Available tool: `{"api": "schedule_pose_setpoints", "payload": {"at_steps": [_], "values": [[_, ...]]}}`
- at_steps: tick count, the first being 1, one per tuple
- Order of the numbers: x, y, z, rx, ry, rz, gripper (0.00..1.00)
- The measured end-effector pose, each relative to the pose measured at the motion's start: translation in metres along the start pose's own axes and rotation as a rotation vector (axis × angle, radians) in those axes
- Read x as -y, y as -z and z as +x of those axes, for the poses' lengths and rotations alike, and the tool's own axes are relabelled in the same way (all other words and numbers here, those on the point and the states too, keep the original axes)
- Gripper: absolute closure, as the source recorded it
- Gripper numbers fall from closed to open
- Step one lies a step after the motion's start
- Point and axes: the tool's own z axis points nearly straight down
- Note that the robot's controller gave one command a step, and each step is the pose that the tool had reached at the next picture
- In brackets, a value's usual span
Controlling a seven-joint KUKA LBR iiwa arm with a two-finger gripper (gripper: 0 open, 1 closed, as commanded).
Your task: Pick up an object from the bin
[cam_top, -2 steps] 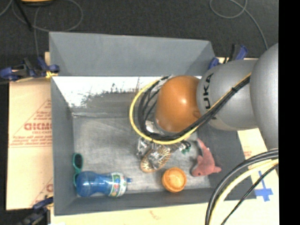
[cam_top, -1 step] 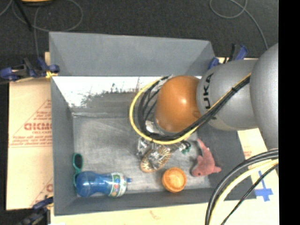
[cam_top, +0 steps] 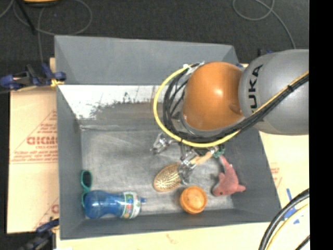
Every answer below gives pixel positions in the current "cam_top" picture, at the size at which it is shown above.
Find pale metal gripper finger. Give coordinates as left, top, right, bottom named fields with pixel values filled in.
left=150, top=132, right=172, bottom=155
left=177, top=156, right=198, bottom=185

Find wooden hairbrush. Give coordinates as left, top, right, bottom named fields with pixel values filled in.
left=152, top=151, right=217, bottom=193

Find orange toy pie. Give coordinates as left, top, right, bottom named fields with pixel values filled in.
left=179, top=185, right=209, bottom=215

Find pink toy fish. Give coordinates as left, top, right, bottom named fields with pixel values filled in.
left=211, top=155, right=247, bottom=197

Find grey metal bin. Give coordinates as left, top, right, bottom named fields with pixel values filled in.
left=54, top=35, right=283, bottom=240

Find blue plastic bottle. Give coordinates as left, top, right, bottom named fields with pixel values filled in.
left=83, top=190, right=147, bottom=220

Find green sunglasses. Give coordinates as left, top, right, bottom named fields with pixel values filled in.
left=80, top=169, right=94, bottom=208

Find brown cardboard board, red print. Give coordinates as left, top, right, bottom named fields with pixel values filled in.
left=6, top=62, right=310, bottom=234

